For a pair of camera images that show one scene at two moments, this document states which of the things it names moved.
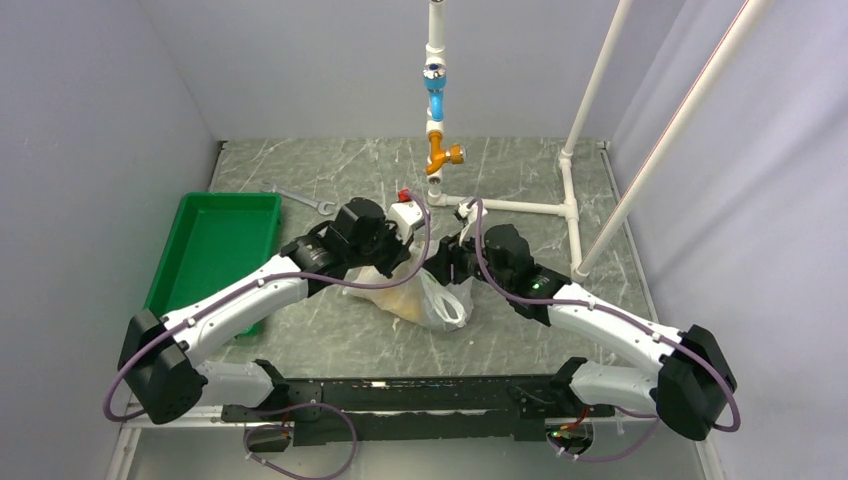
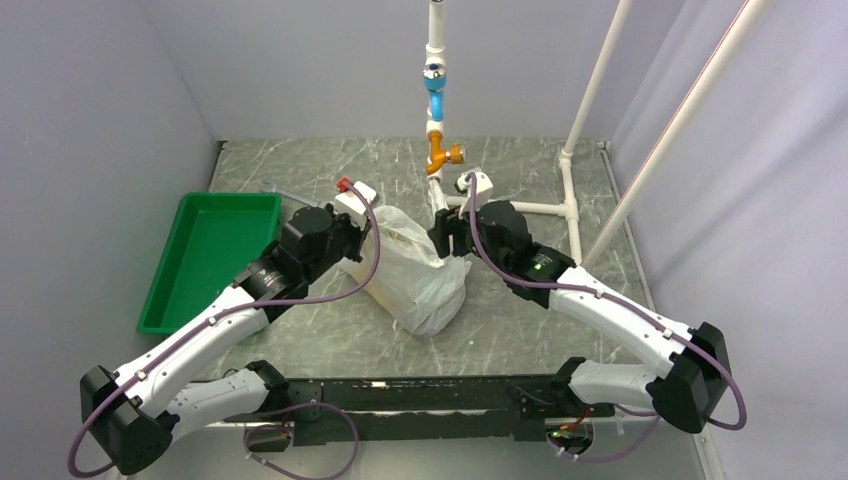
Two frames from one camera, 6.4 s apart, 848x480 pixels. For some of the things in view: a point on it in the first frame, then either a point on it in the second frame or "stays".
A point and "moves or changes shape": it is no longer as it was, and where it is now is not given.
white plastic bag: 426,299 moves or changes shape
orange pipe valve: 454,154 stays
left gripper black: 401,251 → 359,235
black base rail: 418,410 stays
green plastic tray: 213,237 stays
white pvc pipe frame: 435,54 stays
